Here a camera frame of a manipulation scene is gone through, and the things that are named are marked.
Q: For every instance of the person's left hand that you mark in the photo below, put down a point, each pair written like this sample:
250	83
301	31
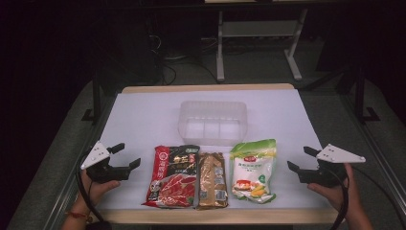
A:
95	191

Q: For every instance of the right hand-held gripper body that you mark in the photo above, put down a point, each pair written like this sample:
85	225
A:
322	175

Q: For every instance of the clear plastic container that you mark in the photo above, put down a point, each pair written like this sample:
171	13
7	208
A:
212	127

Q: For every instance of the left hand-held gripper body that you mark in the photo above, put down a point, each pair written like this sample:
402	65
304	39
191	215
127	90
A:
102	172

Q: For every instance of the white paper mat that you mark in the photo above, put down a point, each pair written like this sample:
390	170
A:
146	121

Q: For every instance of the person's right hand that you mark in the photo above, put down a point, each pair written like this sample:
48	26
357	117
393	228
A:
343	195

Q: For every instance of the white metal stand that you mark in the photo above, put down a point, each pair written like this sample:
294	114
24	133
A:
260	28

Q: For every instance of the black metal stand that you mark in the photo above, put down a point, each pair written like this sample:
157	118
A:
96	99
360	96

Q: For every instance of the gold brown packet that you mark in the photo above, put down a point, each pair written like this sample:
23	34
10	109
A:
212	182

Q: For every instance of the white and green packet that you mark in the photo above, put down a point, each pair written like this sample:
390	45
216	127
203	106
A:
253	169

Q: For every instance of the red and black sauce packet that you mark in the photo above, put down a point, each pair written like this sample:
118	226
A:
174	179

